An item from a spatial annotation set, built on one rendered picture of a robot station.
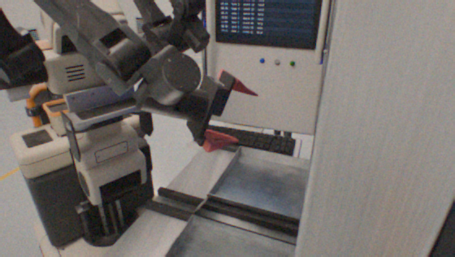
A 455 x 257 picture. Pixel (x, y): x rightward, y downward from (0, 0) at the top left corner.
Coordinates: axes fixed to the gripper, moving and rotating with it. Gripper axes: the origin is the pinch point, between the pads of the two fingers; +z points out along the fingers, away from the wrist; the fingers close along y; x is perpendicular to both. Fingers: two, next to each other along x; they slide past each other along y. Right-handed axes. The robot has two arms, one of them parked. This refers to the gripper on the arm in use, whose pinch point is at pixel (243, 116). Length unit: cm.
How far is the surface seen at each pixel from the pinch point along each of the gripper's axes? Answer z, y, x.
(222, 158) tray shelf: 19.8, -24.3, 29.6
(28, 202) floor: -32, -145, 154
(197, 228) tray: 3.4, -30.8, 3.8
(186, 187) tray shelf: 5.7, -30.3, 19.9
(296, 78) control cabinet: 49, 7, 47
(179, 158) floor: 72, -100, 164
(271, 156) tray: 31.4, -16.8, 21.1
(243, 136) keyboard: 38, -22, 48
